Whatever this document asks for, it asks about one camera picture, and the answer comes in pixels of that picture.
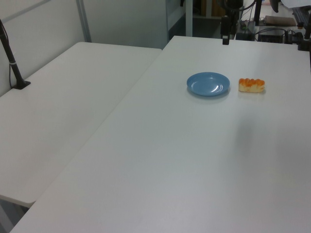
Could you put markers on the brown flat box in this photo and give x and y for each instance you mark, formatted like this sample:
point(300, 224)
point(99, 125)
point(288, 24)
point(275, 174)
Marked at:
point(279, 20)

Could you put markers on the grey metal frame post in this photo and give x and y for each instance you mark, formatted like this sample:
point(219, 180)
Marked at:
point(84, 20)

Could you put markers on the black upright pole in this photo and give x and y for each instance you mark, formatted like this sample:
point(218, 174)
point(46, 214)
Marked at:
point(257, 12)

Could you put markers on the white cabinet frame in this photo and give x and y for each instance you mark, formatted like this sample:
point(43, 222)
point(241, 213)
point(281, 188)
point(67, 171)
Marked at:
point(179, 18)

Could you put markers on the black clamp stand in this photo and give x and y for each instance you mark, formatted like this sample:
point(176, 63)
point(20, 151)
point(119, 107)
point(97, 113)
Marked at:
point(306, 36)

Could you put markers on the black electronics box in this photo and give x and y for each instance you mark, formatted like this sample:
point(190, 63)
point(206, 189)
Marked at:
point(269, 38)

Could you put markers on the black camera stand pole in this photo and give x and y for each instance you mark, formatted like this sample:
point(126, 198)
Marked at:
point(12, 63)

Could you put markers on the aluminium profile rail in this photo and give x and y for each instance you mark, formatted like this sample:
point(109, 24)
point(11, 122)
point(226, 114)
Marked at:
point(302, 14)

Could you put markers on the black Franka gripper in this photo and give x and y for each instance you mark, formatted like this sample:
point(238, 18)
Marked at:
point(225, 25)

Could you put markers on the blue round plate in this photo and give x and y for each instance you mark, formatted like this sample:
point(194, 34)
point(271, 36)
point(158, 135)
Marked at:
point(208, 84)

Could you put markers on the orange glazed bread loaf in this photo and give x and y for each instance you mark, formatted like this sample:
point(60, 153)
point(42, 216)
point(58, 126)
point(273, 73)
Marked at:
point(251, 85)

